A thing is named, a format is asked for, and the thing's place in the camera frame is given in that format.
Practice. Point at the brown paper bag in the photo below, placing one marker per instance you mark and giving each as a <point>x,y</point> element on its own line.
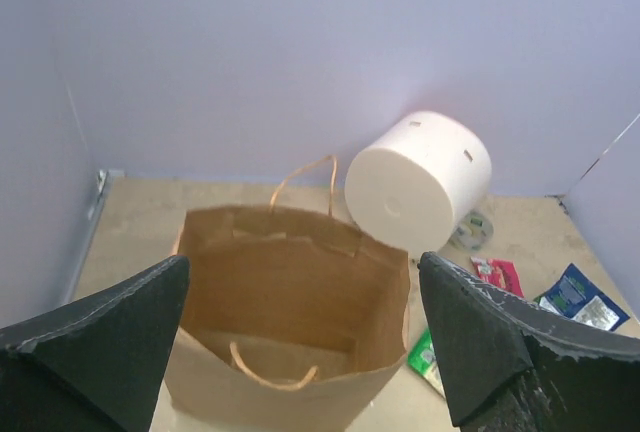
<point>293,320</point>

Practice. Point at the red snack packet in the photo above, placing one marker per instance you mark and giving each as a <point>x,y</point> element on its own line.
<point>500,273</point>

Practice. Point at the clear tape roll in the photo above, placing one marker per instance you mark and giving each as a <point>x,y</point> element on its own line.
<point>473,232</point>

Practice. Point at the large green chips bag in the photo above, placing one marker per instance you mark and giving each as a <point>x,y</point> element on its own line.
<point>422,360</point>

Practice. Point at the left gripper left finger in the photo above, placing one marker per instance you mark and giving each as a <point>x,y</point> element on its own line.
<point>95,364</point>

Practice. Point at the dark blue chips bag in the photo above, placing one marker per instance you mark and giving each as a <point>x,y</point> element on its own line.
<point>575,297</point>

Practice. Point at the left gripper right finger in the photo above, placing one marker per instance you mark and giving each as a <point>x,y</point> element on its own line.
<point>506,364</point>

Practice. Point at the white cylindrical container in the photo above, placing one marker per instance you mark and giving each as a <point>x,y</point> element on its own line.
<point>412,187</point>

